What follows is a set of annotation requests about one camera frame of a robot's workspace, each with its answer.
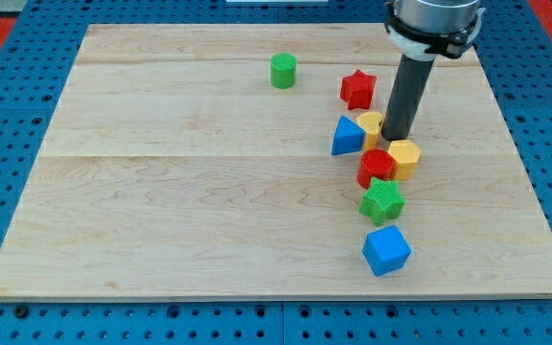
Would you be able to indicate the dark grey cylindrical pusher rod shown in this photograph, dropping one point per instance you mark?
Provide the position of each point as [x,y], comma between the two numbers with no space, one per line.
[407,91]

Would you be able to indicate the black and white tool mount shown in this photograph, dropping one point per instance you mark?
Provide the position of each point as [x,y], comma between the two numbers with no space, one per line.
[424,31]

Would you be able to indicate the yellow hexagon block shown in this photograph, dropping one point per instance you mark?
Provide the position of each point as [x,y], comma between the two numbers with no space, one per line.
[405,155]

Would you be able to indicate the red cylinder block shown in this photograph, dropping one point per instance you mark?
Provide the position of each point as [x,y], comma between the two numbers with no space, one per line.
[374,163]

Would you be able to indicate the green star block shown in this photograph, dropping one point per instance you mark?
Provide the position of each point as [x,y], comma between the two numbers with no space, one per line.
[382,201]

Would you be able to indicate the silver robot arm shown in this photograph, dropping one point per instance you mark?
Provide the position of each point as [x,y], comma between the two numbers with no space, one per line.
[424,30]

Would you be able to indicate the red star block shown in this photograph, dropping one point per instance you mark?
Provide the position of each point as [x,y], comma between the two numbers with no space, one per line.
[357,90]

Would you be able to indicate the yellow heart block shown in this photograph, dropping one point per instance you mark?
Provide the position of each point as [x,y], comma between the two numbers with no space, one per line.
[370,122]

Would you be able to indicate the blue triangle block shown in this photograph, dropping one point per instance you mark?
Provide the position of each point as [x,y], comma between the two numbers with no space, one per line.
[348,137]

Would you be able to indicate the green cylinder block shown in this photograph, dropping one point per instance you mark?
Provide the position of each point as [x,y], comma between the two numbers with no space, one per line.
[283,70]

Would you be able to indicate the blue cube block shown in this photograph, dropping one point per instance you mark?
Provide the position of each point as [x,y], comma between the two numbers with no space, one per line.
[386,250]

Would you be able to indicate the light wooden board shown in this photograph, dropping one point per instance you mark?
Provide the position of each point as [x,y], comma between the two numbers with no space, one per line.
[172,170]

